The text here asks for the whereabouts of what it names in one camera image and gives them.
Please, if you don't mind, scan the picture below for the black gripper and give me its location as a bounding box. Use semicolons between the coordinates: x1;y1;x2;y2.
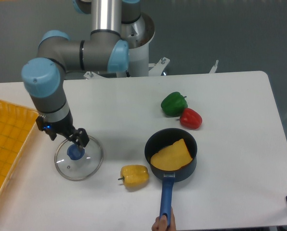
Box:
36;113;90;151

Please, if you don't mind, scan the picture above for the glass lid blue knob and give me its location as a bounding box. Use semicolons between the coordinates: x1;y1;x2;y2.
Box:
54;136;104;181

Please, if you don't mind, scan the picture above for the yellow bell pepper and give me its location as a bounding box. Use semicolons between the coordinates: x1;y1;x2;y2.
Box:
118;165;149;188

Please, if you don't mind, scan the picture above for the dark pot blue handle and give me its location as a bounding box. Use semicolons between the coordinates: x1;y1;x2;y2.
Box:
144;128;197;227

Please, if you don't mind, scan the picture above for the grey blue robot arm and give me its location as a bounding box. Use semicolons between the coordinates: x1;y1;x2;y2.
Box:
21;0;141;148

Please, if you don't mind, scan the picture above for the person's hand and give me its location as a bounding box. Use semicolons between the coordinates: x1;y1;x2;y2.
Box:
151;208;177;231

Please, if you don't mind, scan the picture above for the yellow plastic basket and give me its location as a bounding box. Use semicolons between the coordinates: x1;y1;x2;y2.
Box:
0;100;39;196

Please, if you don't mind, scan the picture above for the yellow toast slice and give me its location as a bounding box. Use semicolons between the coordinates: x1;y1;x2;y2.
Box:
150;139;193;171

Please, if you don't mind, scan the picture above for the green bell pepper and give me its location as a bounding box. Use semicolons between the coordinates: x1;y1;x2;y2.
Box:
161;91;188;117

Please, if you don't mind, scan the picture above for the red bell pepper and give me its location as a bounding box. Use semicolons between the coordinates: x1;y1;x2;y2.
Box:
180;108;203;129

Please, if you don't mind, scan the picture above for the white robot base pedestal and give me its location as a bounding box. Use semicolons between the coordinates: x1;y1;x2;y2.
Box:
83;13;170;79

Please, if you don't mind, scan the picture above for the white table bracket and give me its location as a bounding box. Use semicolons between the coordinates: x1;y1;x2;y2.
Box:
209;60;219;74

